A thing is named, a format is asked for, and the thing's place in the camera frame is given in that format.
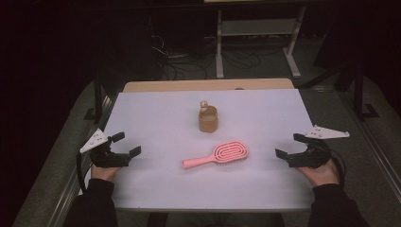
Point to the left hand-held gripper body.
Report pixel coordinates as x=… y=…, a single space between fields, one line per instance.
x=107 y=157

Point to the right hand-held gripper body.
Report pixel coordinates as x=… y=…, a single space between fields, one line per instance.
x=310 y=156

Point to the pink hairbrush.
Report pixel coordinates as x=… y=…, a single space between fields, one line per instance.
x=228 y=152

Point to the brown cup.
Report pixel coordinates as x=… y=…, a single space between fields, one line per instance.
x=208 y=121

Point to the person's left hand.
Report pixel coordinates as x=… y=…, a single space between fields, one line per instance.
x=104 y=172

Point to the person's right hand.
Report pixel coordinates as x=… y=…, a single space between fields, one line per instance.
x=323 y=175

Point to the black metal stand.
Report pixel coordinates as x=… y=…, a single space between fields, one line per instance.
x=358 y=94
x=98 y=101

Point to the white table board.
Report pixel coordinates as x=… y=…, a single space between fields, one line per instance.
x=176 y=183

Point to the wooden table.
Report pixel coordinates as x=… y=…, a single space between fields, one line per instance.
x=189 y=85

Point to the white metal stand frame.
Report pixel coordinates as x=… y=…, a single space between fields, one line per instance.
x=257 y=27

